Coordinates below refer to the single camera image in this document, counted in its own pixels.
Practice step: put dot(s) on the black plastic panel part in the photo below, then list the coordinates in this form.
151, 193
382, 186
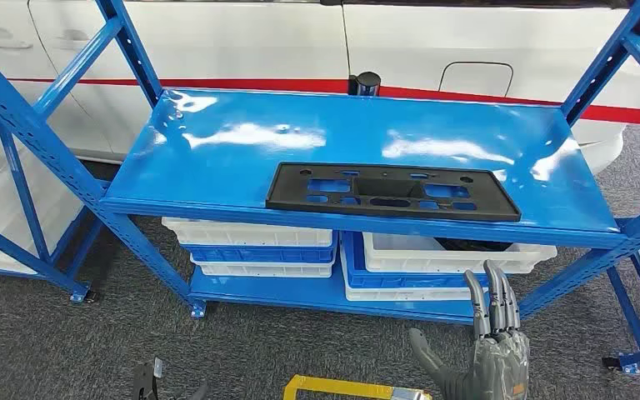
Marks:
496, 207

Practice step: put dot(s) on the black plastic piece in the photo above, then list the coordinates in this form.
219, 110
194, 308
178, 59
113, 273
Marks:
472, 244

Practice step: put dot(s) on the white car with red stripe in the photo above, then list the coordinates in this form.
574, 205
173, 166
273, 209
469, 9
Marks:
242, 44

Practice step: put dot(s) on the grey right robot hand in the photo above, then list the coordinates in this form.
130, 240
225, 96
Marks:
496, 364

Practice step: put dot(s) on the blue plastic crate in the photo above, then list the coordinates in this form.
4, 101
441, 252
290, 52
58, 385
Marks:
353, 265
259, 254

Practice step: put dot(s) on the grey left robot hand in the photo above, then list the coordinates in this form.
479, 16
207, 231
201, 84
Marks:
198, 393

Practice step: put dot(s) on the white plastic crate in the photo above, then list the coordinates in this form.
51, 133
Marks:
242, 234
265, 270
397, 294
408, 256

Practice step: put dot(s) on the black cylinder post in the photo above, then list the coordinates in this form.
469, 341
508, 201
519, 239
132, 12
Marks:
365, 84

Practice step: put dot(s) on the yellow floor tape square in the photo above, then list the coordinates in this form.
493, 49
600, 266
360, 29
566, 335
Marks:
331, 388

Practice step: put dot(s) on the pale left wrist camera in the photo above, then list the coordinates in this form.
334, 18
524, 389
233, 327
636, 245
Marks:
158, 367

